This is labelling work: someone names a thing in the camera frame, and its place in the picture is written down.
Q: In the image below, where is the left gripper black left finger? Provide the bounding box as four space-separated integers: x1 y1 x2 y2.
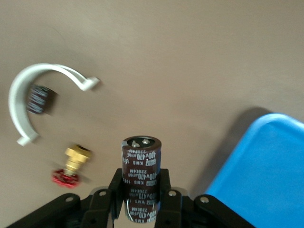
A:
6 168 124 228

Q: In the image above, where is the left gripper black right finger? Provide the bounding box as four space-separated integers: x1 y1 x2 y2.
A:
154 168 256 228

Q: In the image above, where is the small black connector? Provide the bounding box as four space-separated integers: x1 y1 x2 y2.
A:
26 85 57 116
121 135 162 224

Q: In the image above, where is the blue plastic tray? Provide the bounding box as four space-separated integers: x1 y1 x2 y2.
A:
204 113 304 228

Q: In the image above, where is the white curved plastic clip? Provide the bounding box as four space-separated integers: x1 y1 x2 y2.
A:
8 63 100 146

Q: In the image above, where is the brass valve with red handle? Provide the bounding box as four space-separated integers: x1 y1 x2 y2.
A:
51 143 93 189

